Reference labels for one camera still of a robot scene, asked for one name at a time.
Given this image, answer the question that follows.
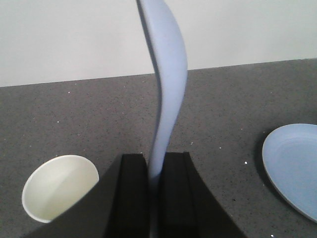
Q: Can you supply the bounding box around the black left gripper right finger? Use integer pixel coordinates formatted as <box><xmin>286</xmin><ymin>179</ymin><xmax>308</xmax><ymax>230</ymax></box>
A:
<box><xmin>158</xmin><ymin>152</ymin><xmax>245</xmax><ymax>238</ymax></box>

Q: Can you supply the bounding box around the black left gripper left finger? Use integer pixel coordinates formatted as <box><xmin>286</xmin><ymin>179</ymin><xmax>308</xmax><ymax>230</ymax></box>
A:
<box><xmin>27</xmin><ymin>154</ymin><xmax>150</xmax><ymax>238</ymax></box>

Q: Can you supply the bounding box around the brown paper cup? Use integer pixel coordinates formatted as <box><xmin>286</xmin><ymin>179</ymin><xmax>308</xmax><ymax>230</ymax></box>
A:
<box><xmin>21</xmin><ymin>155</ymin><xmax>100</xmax><ymax>223</ymax></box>

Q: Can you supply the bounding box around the light blue plastic spoon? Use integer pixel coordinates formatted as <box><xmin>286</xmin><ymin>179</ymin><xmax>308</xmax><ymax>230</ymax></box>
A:
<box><xmin>137</xmin><ymin>0</ymin><xmax>187</xmax><ymax>185</ymax></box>

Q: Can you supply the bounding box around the light blue plate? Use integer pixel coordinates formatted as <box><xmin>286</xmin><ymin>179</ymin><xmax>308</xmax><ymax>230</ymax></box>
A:
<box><xmin>262</xmin><ymin>123</ymin><xmax>317</xmax><ymax>222</ymax></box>

